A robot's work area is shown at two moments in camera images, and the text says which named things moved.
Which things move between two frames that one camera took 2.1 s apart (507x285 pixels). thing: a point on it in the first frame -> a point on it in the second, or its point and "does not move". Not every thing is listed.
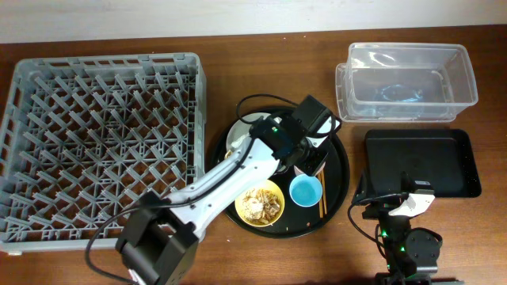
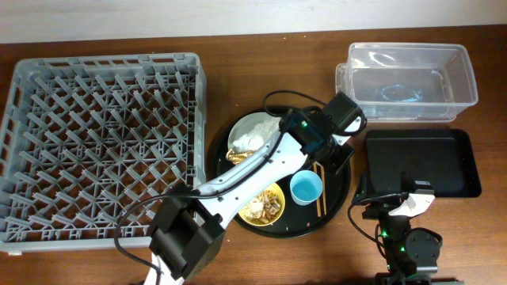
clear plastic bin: [404, 82] does not move
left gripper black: [314, 161] -> [337, 157]
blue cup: [306, 191] does not move
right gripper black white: [375, 212] does not move
